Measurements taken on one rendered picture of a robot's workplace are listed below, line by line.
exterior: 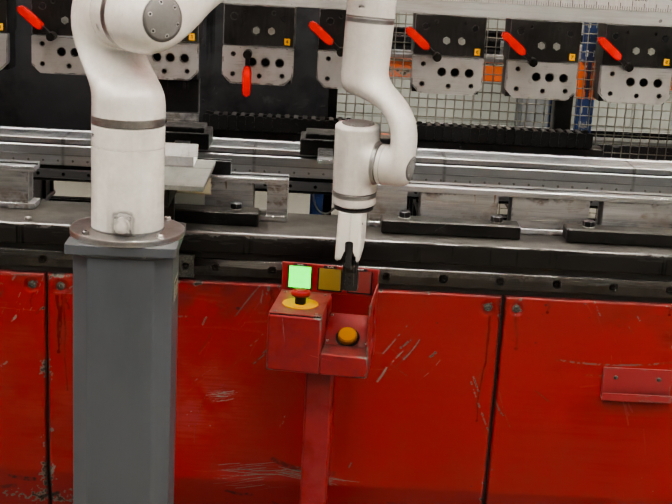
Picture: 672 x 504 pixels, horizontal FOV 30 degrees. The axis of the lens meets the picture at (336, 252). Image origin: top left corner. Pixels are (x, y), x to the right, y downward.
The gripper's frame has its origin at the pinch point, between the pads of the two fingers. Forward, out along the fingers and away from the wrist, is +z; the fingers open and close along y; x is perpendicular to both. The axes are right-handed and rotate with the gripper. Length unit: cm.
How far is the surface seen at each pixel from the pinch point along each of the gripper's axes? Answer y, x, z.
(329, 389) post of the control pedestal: 1.8, -2.9, 23.2
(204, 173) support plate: -16.5, -32.9, -14.3
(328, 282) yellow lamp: -9.7, -5.4, 4.8
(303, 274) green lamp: -9.8, -10.6, 3.6
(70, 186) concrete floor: -408, -197, 120
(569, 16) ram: -40, 39, -47
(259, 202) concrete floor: -406, -91, 120
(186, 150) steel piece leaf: -32, -40, -14
